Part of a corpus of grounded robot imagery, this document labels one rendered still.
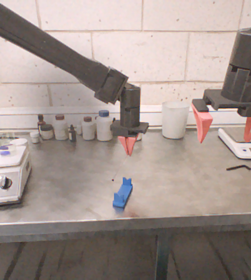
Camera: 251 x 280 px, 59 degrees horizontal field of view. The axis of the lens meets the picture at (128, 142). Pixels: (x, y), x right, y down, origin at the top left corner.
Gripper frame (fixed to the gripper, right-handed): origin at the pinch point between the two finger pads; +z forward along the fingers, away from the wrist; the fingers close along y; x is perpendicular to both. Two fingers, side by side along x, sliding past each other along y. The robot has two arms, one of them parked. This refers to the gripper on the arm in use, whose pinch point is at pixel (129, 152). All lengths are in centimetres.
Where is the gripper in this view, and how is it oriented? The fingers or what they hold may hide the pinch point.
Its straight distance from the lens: 67.7
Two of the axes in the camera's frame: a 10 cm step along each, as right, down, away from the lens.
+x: -2.5, 3.9, -8.9
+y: -9.7, -1.1, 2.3
